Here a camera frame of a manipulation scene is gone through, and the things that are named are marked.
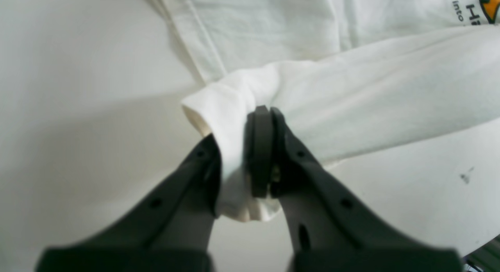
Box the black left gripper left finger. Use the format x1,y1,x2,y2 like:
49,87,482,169
36,134,222,272

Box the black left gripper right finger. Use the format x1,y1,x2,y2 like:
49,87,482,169
270,108,463,272

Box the white t-shirt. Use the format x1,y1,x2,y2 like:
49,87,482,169
148,0,499,222

